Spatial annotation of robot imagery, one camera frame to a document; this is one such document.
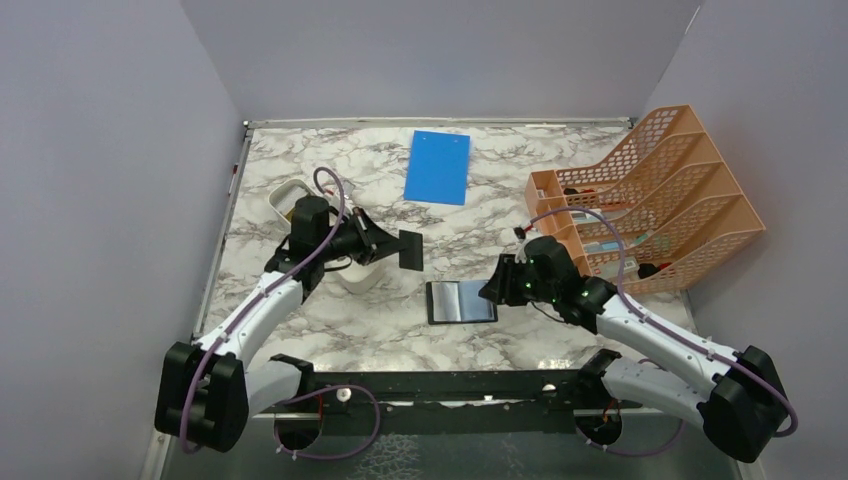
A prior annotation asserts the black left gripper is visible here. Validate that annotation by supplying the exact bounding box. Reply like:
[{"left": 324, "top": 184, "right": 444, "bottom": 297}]
[{"left": 318, "top": 205, "right": 408, "bottom": 265}]

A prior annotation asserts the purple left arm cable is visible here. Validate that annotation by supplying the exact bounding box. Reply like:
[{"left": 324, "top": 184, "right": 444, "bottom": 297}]
[{"left": 178, "top": 166, "right": 384, "bottom": 463}]

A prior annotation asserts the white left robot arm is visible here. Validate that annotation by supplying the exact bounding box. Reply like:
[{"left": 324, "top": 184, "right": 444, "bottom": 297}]
[{"left": 154, "top": 195, "right": 423, "bottom": 453}]

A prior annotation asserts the blue flat board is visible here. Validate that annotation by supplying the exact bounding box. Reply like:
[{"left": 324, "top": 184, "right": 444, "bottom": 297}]
[{"left": 403, "top": 130, "right": 471, "bottom": 206}]

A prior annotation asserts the peach plastic file organizer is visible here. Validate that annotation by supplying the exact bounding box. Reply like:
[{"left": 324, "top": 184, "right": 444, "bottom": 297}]
[{"left": 525, "top": 105, "right": 765, "bottom": 294}]

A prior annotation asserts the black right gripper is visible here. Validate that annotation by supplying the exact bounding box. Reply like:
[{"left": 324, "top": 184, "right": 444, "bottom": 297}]
[{"left": 479, "top": 253, "right": 559, "bottom": 306}]

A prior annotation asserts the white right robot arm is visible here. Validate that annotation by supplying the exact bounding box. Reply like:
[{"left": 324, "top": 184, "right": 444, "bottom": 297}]
[{"left": 479, "top": 236, "right": 797, "bottom": 463}]

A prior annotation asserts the black leather card holder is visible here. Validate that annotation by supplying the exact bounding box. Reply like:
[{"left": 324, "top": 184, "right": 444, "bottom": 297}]
[{"left": 425, "top": 280, "right": 498, "bottom": 325}]

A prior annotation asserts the white oblong plastic tray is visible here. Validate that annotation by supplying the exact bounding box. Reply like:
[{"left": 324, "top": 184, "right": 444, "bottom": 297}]
[{"left": 267, "top": 179, "right": 386, "bottom": 294}]

